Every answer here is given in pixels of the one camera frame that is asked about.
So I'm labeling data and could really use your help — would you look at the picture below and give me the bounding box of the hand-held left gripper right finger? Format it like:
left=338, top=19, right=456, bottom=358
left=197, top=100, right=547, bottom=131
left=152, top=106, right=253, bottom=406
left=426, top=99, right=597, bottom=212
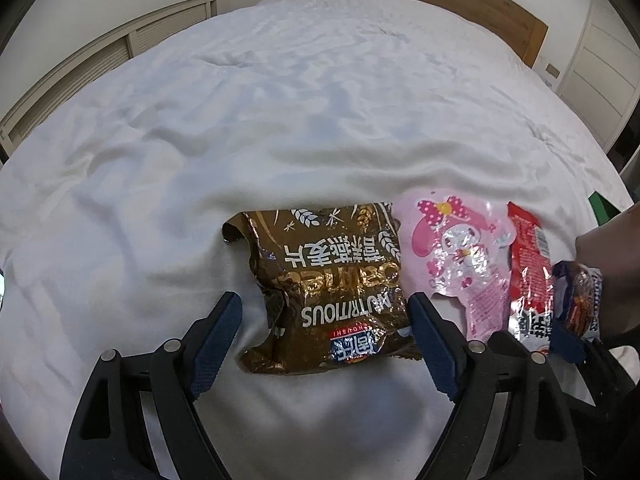
left=407, top=292, right=586, bottom=480

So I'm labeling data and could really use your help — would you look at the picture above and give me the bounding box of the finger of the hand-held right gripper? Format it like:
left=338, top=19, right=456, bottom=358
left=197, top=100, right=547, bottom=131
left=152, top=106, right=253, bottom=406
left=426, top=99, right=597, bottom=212
left=552, top=317, right=636, bottom=411

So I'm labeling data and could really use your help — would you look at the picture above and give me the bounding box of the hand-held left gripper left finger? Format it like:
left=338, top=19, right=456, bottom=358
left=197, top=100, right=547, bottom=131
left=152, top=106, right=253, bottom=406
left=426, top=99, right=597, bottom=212
left=60, top=290, right=244, bottom=480

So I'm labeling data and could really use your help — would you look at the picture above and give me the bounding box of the white and blue biscuit packet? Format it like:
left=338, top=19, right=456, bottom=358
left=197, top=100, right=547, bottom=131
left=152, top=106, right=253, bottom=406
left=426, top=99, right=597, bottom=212
left=552, top=260, right=606, bottom=341

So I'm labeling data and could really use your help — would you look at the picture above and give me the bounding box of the red and white snack packet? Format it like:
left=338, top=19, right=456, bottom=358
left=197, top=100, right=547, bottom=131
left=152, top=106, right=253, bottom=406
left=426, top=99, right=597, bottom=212
left=505, top=202, right=558, bottom=356

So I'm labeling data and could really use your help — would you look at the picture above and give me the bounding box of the pink cartoon snack packet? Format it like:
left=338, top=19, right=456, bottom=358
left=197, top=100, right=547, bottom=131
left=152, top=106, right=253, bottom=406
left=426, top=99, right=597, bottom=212
left=392, top=192, right=518, bottom=346

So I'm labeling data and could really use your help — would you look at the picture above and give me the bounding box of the brown oat snack packet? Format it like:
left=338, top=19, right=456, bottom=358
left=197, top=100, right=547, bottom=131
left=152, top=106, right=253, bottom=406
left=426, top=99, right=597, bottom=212
left=222, top=202, right=418, bottom=376

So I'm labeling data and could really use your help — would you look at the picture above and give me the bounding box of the green tray box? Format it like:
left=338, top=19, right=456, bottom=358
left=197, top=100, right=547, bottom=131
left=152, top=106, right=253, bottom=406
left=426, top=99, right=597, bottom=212
left=589, top=191, right=613, bottom=223

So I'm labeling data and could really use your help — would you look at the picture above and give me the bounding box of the white bed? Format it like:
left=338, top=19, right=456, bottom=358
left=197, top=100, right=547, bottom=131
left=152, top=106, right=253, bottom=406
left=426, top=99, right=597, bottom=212
left=0, top=0, right=640, bottom=480

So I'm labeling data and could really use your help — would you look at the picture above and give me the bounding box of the white wardrobe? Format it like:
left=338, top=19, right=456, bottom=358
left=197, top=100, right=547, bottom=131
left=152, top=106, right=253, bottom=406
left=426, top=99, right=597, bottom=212
left=555, top=0, right=640, bottom=156

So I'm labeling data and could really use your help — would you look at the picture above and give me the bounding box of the white slatted radiator cover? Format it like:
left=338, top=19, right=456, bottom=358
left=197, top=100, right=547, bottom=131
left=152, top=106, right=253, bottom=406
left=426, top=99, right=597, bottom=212
left=0, top=0, right=221, bottom=161

